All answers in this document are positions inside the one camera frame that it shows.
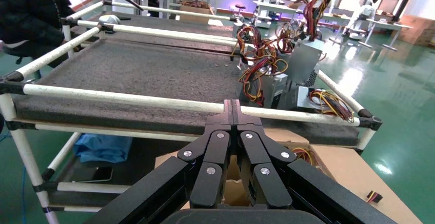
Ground partitioned brown cardboard box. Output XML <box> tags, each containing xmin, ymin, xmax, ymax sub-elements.
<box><xmin>154</xmin><ymin>128</ymin><xmax>414</xmax><ymax>224</ymax></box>

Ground stacked brown cardboard boxes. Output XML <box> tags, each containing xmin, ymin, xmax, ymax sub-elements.
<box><xmin>397</xmin><ymin>14</ymin><xmax>435</xmax><ymax>47</ymax></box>

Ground black round stool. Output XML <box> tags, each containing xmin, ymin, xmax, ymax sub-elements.
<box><xmin>233</xmin><ymin>4</ymin><xmax>247</xmax><ymax>22</ymax></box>

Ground power supply with honeycomb vent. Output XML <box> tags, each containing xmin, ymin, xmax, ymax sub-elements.
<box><xmin>303</xmin><ymin>69</ymin><xmax>320</xmax><ymax>88</ymax></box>

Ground white pipe rack frame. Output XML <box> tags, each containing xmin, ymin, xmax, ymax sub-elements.
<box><xmin>0</xmin><ymin>18</ymin><xmax>383</xmax><ymax>224</ymax></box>
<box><xmin>61</xmin><ymin>0</ymin><xmax>239</xmax><ymax>58</ymax></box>

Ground white work table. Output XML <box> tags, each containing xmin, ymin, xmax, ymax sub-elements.
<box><xmin>365</xmin><ymin>18</ymin><xmax>414</xmax><ymax>52</ymax></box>
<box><xmin>253</xmin><ymin>0</ymin><xmax>308</xmax><ymax>30</ymax></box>

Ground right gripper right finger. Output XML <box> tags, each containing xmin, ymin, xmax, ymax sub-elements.
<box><xmin>233</xmin><ymin>99</ymin><xmax>397</xmax><ymax>224</ymax></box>

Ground black flat phone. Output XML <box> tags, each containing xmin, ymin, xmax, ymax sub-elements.
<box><xmin>69</xmin><ymin>166</ymin><xmax>114</xmax><ymax>184</ymax></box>

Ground white rounded object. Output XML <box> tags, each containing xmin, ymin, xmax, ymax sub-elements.
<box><xmin>98</xmin><ymin>14</ymin><xmax>122</xmax><ymax>25</ymax></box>

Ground power supply with long connector lead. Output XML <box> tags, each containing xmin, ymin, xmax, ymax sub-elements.
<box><xmin>366</xmin><ymin>191</ymin><xmax>384</xmax><ymax>205</ymax></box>

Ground person in black jacket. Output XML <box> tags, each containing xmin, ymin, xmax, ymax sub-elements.
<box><xmin>0</xmin><ymin>0</ymin><xmax>76</xmax><ymax>69</ymax></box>

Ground blue crumpled cloth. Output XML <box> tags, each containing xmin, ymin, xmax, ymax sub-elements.
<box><xmin>73</xmin><ymin>133</ymin><xmax>133</xmax><ymax>164</ymax></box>

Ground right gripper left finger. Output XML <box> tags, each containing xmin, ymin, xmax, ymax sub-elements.
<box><xmin>83</xmin><ymin>99</ymin><xmax>235</xmax><ymax>224</ymax></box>

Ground small brown cardboard box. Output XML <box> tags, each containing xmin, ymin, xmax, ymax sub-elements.
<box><xmin>179</xmin><ymin>0</ymin><xmax>215</xmax><ymax>25</ymax></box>

